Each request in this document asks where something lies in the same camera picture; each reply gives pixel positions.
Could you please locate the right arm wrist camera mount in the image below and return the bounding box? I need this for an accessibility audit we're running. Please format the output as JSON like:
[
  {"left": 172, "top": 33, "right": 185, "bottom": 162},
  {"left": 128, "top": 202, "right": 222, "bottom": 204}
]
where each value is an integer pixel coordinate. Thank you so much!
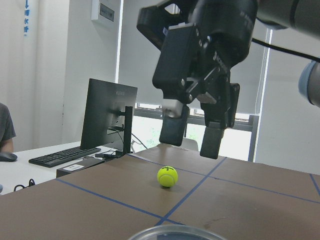
[{"left": 136, "top": 0, "right": 197, "bottom": 50}]

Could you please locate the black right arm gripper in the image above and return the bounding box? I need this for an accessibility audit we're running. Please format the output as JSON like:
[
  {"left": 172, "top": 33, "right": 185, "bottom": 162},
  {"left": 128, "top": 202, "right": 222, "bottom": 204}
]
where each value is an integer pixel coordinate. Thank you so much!
[{"left": 152, "top": 0, "right": 258, "bottom": 146}]

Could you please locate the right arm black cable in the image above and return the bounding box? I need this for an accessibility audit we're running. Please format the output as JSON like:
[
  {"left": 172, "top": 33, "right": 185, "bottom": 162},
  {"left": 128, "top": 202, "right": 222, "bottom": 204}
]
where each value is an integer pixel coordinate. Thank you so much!
[{"left": 251, "top": 37, "right": 320, "bottom": 63}]

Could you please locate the Wilson yellow tennis ball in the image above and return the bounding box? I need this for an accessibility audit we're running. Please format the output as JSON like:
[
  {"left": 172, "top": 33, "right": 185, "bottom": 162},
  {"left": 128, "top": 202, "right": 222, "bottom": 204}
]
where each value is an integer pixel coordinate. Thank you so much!
[{"left": 157, "top": 165, "right": 179, "bottom": 188}]

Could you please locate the white wall panel box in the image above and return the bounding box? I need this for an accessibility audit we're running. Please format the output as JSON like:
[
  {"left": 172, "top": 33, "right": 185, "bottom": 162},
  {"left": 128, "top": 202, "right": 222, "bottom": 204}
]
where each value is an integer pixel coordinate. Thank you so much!
[{"left": 91, "top": 0, "right": 115, "bottom": 27}]

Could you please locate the seated person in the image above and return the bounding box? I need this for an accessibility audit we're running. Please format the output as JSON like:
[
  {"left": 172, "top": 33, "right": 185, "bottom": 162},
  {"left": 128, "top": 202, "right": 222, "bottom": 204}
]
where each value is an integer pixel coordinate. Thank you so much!
[{"left": 0, "top": 103, "right": 16, "bottom": 153}]

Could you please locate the brown paper table cover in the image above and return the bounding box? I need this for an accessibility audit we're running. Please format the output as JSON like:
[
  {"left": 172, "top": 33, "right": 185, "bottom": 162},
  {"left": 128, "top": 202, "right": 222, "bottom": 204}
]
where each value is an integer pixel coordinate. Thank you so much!
[{"left": 0, "top": 145, "right": 320, "bottom": 240}]

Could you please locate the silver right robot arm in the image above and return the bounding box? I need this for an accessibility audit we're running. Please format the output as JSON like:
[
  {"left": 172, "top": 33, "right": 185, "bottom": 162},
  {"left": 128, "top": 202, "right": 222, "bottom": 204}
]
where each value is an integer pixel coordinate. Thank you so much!
[{"left": 137, "top": 0, "right": 320, "bottom": 159}]

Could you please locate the black box with label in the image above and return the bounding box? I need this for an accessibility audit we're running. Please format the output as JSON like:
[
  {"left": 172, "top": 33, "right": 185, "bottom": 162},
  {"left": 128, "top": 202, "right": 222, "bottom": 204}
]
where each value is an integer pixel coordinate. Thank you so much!
[{"left": 56, "top": 156, "right": 105, "bottom": 178}]

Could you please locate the black computer mouse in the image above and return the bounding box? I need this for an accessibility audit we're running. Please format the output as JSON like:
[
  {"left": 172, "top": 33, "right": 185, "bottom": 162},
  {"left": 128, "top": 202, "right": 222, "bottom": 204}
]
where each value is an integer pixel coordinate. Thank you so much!
[{"left": 0, "top": 152, "right": 18, "bottom": 162}]

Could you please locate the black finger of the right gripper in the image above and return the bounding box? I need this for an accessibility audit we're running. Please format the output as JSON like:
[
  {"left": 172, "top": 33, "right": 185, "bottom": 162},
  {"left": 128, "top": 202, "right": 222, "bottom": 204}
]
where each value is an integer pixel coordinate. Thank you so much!
[{"left": 199, "top": 73, "right": 240, "bottom": 159}]

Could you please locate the white blue tennis ball can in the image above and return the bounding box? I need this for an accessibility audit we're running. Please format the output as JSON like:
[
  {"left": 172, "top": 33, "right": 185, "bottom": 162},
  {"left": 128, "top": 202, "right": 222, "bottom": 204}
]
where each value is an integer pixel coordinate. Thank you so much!
[{"left": 128, "top": 224, "right": 226, "bottom": 240}]

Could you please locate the black computer monitor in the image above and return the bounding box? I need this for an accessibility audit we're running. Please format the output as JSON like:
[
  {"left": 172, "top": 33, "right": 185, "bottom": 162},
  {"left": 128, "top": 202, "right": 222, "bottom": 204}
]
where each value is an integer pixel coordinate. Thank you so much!
[{"left": 80, "top": 78, "right": 138, "bottom": 157}]

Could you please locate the black keyboard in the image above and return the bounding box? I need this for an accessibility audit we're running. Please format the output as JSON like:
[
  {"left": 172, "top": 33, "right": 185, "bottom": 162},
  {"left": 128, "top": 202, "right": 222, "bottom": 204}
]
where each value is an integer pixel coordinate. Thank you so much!
[{"left": 28, "top": 146, "right": 101, "bottom": 168}]

